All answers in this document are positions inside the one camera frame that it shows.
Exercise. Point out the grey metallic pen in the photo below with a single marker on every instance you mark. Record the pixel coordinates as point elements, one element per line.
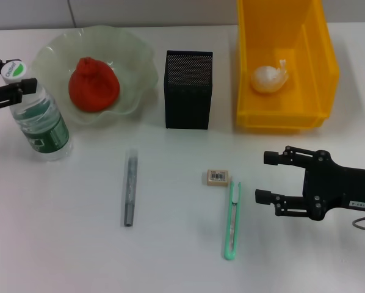
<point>130,189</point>

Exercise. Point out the beige eraser with barcode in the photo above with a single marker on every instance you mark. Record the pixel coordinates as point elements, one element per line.
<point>217,178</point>

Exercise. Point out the yellow plastic bin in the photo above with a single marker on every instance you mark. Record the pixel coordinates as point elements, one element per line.
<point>292,116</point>

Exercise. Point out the pale green glass fruit plate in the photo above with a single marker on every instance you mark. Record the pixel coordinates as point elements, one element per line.
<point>133,61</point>

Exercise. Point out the white paper ball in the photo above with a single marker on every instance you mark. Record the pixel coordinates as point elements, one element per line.
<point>266,79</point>

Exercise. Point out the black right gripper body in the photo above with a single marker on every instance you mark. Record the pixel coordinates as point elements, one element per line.
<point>338,189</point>

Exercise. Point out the clear bottle with green label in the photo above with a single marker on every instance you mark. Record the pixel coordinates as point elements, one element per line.
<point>45,131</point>

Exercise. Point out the red-orange soft orange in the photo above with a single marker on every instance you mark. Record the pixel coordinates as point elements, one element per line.
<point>94,88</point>

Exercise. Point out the black mesh pen holder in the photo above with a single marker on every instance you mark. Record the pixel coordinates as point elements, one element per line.
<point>187,100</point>

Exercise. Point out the mint green utility knife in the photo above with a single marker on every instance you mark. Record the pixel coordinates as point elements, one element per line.
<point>230,254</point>

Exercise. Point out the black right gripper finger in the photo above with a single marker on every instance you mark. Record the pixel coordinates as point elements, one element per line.
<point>263,196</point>
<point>272,158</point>

